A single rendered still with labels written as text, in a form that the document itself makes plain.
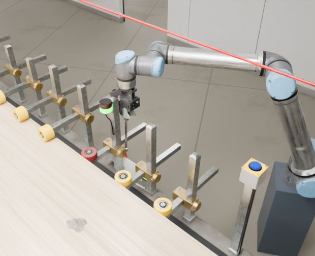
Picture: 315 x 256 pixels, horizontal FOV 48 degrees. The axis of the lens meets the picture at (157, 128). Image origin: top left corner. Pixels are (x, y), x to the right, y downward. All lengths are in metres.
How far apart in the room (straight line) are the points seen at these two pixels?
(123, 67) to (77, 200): 0.62
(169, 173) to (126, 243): 1.58
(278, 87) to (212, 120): 2.05
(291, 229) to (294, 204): 0.23
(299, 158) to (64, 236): 1.13
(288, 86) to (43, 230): 1.16
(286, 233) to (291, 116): 0.97
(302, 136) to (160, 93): 2.43
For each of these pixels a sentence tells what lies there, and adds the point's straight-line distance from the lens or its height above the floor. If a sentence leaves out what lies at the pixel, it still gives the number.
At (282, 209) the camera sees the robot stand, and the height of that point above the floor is 0.45.
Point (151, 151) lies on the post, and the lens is 1.65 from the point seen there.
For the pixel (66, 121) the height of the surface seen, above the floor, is 0.96.
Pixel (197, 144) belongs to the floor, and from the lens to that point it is 3.27.
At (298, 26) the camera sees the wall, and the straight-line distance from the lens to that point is 4.07.
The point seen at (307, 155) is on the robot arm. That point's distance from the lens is 1.84.
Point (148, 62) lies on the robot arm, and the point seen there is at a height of 1.37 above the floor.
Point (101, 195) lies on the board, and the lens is 1.62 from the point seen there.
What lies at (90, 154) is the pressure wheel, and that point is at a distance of 1.82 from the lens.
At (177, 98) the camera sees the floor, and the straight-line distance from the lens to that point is 3.88.
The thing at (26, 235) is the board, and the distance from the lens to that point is 1.56.
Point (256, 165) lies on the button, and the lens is 1.31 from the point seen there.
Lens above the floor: 2.10
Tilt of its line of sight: 38 degrees down
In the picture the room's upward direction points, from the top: 1 degrees clockwise
